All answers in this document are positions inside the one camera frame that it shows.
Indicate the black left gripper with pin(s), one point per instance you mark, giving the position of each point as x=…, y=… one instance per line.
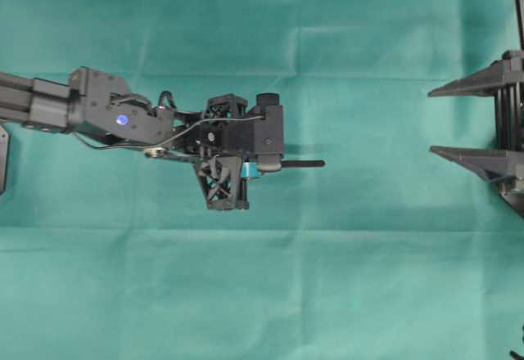
x=211, y=141

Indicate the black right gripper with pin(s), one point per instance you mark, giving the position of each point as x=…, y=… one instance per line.
x=504, y=80

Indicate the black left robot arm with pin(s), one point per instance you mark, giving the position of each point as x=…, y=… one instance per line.
x=102, y=112

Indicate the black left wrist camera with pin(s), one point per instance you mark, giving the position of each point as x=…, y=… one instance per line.
x=268, y=131

